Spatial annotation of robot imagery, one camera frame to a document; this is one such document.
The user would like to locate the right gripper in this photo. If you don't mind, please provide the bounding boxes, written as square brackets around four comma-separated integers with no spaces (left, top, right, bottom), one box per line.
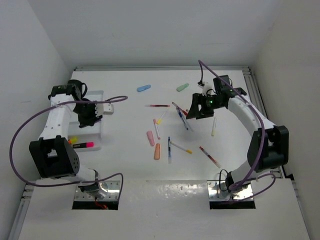
[186,93,224,120]

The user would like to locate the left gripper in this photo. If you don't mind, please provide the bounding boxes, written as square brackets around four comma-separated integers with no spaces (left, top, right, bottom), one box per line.
[72,100,102,126]

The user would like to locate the yellow black highlighter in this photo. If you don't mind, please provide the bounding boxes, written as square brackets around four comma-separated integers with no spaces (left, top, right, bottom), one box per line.
[68,136,78,145]

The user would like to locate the pink black highlighter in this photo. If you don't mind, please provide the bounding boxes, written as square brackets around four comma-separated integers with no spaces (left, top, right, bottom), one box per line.
[72,142,94,149]

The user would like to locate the green eraser case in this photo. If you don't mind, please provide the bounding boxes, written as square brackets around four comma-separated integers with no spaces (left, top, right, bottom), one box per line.
[176,83,189,92]

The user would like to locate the orange eraser case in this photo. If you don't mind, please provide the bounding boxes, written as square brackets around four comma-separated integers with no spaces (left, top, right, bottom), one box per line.
[153,143,161,161]

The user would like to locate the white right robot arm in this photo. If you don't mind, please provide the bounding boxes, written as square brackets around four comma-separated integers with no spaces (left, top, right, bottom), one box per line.
[186,75,289,192]

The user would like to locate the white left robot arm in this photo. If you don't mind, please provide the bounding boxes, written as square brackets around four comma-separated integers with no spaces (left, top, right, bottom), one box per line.
[29,79,103,193]

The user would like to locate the yellow white marker right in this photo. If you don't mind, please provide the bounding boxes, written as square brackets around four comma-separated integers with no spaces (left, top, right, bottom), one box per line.
[211,116,217,137]

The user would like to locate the red capped pen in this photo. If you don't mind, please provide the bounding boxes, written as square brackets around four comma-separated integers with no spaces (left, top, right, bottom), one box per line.
[172,102,188,116]

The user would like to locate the white plastic organizer tray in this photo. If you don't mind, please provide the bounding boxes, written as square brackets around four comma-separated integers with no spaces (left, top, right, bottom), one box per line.
[66,90,106,152]

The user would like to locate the blue pen centre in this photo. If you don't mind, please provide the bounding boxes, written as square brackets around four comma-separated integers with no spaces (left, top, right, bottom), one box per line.
[176,107,189,131]

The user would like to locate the red gel pen lower right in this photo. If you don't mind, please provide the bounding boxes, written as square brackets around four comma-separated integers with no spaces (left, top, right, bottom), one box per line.
[199,146,221,169]

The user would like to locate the yellow capped white marker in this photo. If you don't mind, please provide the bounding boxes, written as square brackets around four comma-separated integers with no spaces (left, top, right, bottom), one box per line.
[170,141,193,154]

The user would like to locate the yellow tipped white marker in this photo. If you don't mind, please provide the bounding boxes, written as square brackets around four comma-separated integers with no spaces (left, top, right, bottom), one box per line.
[156,107,170,125]

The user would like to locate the pink white marker pen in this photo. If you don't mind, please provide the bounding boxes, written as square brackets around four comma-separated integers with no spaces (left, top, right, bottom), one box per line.
[153,118,161,140]

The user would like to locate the blue gel pen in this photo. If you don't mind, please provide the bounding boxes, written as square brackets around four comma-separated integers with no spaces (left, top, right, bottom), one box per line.
[168,136,172,164]

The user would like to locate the red gel pen horizontal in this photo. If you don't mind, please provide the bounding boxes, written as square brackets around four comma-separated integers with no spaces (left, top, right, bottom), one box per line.
[145,104,170,108]

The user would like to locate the blue eraser case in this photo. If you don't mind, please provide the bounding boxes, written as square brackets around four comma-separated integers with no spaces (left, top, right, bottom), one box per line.
[136,84,151,93]

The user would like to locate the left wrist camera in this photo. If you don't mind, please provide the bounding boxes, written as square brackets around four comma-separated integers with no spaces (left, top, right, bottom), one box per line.
[103,103,115,116]

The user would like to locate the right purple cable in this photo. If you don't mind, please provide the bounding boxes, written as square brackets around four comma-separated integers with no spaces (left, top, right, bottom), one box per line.
[198,59,277,205]

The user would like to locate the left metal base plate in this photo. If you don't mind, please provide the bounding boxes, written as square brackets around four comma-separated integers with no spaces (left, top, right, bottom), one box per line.
[74,180,121,202]

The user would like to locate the metal base plate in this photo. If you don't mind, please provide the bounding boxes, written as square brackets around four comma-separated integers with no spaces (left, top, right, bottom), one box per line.
[74,180,121,202]
[207,180,254,202]

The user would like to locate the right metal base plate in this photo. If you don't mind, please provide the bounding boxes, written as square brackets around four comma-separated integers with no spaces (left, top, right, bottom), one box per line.
[207,180,254,202]

